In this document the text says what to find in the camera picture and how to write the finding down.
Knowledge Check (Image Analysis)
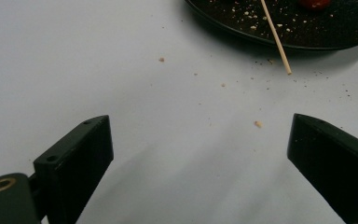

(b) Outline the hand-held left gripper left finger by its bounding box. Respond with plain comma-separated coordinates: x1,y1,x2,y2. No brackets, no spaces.
32,115,115,224

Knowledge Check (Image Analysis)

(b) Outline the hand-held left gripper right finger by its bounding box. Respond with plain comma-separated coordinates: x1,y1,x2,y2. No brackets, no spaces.
286,113,358,224

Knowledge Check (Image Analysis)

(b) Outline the black round plate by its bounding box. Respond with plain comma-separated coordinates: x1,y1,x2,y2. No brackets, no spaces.
184,0,358,51

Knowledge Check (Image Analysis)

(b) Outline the thin wooden skewer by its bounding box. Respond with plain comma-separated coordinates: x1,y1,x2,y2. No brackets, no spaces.
259,0,293,76

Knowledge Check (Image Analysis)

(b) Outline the red cored hawthorn fruit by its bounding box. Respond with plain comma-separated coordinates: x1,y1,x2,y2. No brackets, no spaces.
297,0,333,10

